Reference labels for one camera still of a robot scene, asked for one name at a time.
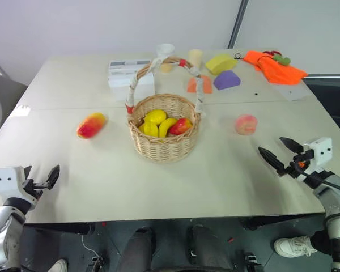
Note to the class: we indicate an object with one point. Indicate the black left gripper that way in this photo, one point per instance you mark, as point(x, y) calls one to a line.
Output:
point(33, 187)

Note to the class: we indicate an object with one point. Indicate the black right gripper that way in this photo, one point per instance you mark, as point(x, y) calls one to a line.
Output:
point(297, 163)

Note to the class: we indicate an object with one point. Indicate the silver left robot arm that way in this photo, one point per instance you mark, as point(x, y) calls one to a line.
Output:
point(5, 226)

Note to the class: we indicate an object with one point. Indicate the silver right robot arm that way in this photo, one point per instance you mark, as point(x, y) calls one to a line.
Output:
point(335, 204)

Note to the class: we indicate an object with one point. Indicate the green toy vegetable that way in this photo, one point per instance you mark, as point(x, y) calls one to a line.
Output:
point(283, 60)

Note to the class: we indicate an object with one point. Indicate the pink peach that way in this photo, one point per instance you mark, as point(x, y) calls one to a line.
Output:
point(246, 124)

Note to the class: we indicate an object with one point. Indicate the white notched block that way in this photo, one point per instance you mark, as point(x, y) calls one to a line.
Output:
point(23, 111)

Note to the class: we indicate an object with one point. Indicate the red yellow mango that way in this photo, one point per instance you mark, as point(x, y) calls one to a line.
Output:
point(91, 125)

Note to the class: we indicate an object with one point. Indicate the black side table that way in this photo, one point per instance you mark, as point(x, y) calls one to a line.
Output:
point(333, 96)

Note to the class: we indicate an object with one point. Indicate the orange cloth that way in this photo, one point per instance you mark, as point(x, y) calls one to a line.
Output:
point(277, 69)

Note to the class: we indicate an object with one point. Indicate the purple foam block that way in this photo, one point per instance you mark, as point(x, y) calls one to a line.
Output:
point(227, 80)

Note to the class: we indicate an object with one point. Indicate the white sneaker with laces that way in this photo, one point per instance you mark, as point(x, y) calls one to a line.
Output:
point(292, 246)

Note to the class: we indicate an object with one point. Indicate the plain white shoe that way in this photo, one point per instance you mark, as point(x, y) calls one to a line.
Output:
point(59, 266)

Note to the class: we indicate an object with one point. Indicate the orange foam arch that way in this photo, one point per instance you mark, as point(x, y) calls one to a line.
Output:
point(207, 85)

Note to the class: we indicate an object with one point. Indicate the red apple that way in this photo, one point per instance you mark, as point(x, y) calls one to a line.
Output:
point(181, 126)

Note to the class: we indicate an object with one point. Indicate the yellow foam block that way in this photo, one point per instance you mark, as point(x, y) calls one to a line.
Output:
point(219, 64)

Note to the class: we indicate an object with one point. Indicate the yellow lemon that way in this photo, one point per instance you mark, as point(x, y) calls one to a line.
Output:
point(149, 129)
point(156, 116)

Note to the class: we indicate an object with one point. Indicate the yellow banana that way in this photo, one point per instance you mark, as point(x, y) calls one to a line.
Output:
point(165, 127)

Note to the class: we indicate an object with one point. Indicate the white cardboard box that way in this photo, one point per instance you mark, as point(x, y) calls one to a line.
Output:
point(122, 79)

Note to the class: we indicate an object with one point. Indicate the tall cream cup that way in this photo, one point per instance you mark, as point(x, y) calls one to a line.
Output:
point(195, 58)

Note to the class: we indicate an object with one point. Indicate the white cup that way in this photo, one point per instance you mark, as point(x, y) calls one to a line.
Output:
point(165, 50)

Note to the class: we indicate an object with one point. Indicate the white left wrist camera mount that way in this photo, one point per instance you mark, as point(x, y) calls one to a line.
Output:
point(8, 181)

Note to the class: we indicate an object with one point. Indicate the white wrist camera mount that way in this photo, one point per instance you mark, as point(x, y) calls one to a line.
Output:
point(8, 181)
point(320, 153)

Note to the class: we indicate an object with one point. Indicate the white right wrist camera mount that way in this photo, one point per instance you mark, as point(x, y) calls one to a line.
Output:
point(320, 153)

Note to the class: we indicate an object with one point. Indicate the grey wall post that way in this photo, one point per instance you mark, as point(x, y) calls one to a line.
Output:
point(238, 24)

